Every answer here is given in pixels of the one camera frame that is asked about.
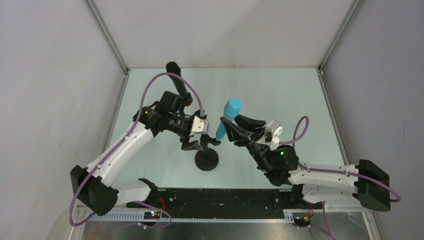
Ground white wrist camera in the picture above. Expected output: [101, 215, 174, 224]
[189, 115, 209, 137]
[262, 119, 283, 146]

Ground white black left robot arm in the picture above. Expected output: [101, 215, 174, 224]
[70, 91, 220, 216]

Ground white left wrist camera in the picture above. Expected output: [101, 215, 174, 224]
[189, 115, 209, 137]

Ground aluminium frame rail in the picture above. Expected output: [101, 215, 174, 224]
[76, 188, 377, 213]

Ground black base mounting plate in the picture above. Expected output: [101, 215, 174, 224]
[145, 188, 323, 220]

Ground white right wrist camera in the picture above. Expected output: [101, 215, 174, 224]
[262, 119, 283, 146]

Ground black microphone orange tip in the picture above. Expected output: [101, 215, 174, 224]
[165, 61, 193, 107]

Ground right controller board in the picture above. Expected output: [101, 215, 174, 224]
[293, 216, 313, 228]

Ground blue microphone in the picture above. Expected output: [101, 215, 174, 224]
[215, 97, 242, 141]

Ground left controller board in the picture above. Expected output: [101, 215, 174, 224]
[143, 210, 162, 221]

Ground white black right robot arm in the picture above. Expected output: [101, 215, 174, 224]
[220, 115, 393, 212]

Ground black microphone stand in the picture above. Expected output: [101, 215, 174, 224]
[194, 146, 219, 172]

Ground controller board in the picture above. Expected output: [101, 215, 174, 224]
[143, 210, 162, 221]
[293, 216, 313, 228]

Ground white slotted cable duct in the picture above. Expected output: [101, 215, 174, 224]
[90, 210, 294, 224]

